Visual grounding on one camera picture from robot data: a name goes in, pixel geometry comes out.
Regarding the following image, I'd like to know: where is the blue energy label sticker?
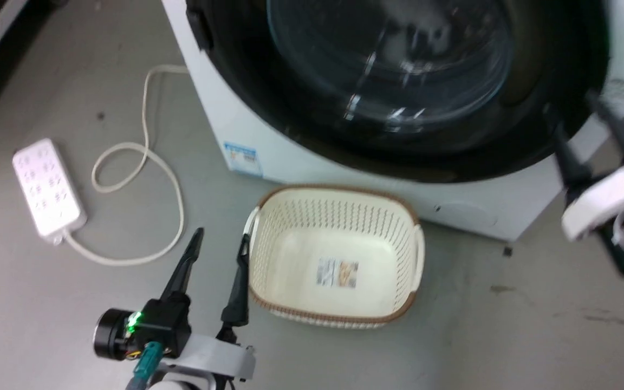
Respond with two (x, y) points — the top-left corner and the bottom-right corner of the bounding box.
(223, 142), (264, 178)

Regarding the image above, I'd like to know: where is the paper label in basket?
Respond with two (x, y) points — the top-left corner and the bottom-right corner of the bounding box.
(316, 258), (359, 288)

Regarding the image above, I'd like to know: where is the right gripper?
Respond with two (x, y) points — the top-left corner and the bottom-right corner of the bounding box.
(550, 91), (624, 242)

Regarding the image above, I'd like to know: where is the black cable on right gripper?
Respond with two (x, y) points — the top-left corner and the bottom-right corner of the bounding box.
(598, 221), (624, 282)

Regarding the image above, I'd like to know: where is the white washing machine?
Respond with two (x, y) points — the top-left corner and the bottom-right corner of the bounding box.
(161, 0), (624, 242)

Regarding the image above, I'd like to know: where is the black round washing machine door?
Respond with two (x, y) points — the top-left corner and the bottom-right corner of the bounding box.
(185, 0), (612, 183)

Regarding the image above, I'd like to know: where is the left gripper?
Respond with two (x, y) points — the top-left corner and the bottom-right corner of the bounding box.
(127, 227), (257, 386)

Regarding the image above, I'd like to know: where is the cream plastic laundry basket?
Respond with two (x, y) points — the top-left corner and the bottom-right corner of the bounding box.
(244, 185), (426, 329)

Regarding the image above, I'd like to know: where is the teal cable on left gripper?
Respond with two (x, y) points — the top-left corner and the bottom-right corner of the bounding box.
(126, 341), (164, 390)

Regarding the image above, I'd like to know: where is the white power strip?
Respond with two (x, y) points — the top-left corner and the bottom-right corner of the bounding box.
(12, 138), (87, 245)

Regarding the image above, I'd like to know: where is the white power strip cable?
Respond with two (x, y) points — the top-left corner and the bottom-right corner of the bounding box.
(62, 65), (191, 267)

